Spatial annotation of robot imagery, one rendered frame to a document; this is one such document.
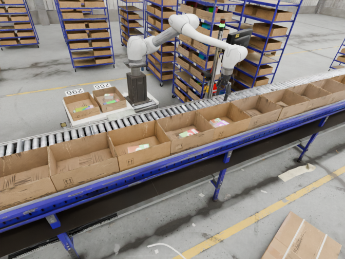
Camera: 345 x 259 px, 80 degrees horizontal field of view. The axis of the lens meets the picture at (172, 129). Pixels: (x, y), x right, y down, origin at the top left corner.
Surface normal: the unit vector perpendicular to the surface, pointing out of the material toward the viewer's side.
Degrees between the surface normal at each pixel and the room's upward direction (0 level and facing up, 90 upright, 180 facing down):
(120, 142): 89
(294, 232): 0
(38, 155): 90
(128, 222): 0
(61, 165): 0
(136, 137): 89
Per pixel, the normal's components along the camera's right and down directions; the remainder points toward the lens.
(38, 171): 0.08, -0.80
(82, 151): 0.45, 0.55
